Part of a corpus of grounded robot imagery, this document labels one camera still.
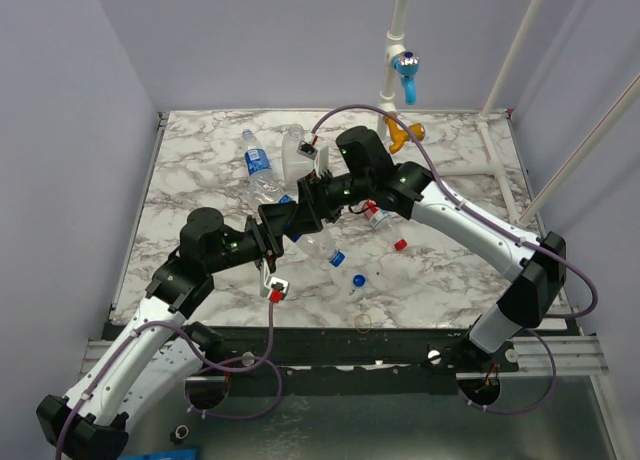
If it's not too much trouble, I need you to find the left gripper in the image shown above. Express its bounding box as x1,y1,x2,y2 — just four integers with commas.
207,202,296,274

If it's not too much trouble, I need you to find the blue label bottle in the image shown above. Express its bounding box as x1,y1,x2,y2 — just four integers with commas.
277,194,347,269
242,129,283,209

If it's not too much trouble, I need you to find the large clear juice bottle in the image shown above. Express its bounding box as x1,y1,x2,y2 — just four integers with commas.
281,124,314,190

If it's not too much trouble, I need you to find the red label bottle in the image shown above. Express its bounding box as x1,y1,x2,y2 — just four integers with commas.
361,200,407,251

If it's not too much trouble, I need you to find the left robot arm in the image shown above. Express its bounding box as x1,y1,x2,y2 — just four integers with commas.
36,201,297,459

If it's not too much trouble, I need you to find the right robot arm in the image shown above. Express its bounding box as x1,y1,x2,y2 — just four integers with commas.
285,126,566,372

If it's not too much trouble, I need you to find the rubber band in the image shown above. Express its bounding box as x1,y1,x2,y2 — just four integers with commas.
354,313,373,334

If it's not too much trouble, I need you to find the yellow brass faucet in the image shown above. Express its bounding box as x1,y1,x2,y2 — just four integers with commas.
384,117,425,155

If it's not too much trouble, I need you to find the blue faucet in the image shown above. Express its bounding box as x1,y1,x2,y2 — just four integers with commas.
392,51,420,105

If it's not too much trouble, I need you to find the blue box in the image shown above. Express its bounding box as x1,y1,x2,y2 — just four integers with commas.
119,448,199,460

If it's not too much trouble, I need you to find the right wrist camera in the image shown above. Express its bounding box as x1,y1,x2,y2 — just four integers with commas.
297,141,329,178

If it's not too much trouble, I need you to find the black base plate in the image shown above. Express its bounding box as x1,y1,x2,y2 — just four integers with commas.
185,322,519,400

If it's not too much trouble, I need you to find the white PVC pipe frame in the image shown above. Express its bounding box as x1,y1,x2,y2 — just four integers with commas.
368,0,551,229

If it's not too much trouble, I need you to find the aluminium rail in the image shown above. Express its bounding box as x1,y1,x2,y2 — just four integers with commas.
78,336,609,379

